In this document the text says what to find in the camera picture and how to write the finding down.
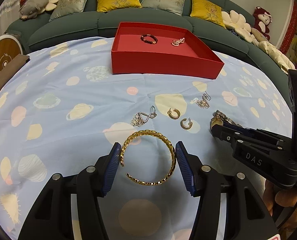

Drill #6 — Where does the gold hoop earring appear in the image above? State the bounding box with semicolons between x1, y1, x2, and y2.
167;108;181;120
180;118;193;130

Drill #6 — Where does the gold woven cuff bangle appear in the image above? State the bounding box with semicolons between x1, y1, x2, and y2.
119;129;177;187

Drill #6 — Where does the white pearl bracelet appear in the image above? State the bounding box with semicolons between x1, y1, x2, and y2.
171;37;186;47

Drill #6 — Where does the dark wooden bead bracelet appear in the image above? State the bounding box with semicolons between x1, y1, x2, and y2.
140;34;158;45

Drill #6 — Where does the gold and silver wristwatch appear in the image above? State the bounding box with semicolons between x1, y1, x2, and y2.
210;110;241;131

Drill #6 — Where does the person's right hand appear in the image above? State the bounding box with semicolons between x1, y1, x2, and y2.
263;180;297;232

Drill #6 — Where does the silver rhinestone earring right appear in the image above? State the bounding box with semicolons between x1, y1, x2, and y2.
190;91;212;109

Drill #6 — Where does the silver rhinestone earring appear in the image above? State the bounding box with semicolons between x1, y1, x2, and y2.
190;91;212;109
131;106;157;127

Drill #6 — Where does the silver rhinestone earring left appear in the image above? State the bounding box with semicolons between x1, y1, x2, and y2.
131;106;157;127

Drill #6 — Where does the blue planet print bedsheet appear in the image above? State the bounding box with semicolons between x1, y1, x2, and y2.
0;37;292;239

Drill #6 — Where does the cream satin quilt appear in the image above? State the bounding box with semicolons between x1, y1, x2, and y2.
258;41;296;75

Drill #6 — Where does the dark green curved sofa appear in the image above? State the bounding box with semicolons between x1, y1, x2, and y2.
6;0;289;102

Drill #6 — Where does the beige small plush cushion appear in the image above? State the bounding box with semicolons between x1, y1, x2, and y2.
251;28;268;42

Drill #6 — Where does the cream flower shaped cushion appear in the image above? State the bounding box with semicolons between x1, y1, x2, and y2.
222;10;254;43

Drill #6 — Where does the red plush monkey toy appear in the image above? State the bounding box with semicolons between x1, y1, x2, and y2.
253;7;272;41

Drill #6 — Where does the red shallow cardboard box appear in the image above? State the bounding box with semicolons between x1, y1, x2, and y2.
111;22;224;79

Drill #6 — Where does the yellow embroidered cushion right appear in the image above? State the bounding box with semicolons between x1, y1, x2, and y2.
190;0;226;28

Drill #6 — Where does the brown suede cloth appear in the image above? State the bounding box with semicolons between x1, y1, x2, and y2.
0;54;30;91

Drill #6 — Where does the white round wood-faced device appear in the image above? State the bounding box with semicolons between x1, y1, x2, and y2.
0;34;23;72

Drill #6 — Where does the grey embroidered cushion left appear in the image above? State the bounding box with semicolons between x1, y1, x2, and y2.
49;0;87;22

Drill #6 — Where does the grey plush pig toy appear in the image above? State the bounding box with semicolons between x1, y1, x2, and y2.
19;0;49;20

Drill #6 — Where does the white sheer curtain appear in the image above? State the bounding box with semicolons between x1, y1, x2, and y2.
0;0;20;35

